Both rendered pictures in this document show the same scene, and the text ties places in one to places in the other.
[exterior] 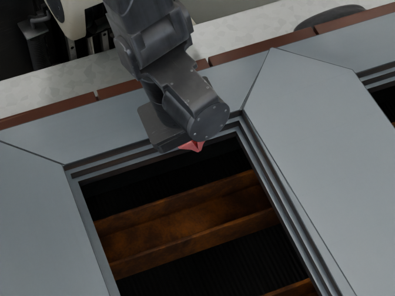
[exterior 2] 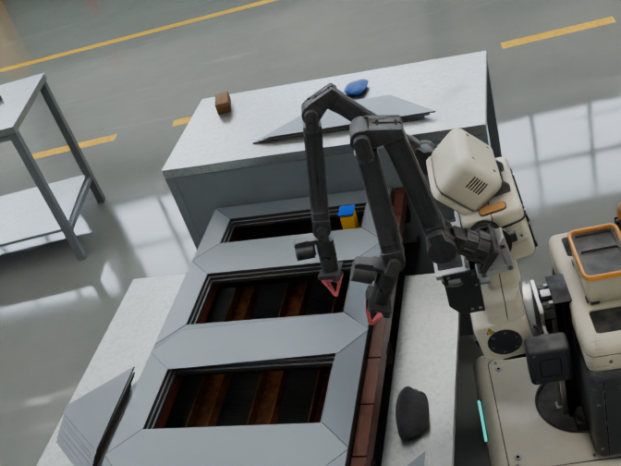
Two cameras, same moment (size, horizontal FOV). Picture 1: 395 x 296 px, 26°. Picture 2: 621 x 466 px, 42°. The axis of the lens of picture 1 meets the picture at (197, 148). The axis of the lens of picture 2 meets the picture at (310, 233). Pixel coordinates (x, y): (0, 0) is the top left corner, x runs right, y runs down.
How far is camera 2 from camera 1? 267 cm
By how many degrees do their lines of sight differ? 82
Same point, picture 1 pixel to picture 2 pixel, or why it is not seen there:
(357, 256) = (261, 326)
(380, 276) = (251, 330)
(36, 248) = not seen: hidden behind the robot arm
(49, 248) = not seen: hidden behind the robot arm
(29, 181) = (354, 251)
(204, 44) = (440, 358)
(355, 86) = (329, 350)
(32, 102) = (440, 290)
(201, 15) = not seen: outside the picture
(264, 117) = (334, 317)
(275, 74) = (353, 326)
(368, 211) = (274, 336)
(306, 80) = (343, 336)
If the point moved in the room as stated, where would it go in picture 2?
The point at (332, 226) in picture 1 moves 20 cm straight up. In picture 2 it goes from (277, 324) to (259, 277)
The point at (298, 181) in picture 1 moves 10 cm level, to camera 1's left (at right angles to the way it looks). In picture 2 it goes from (300, 320) to (316, 299)
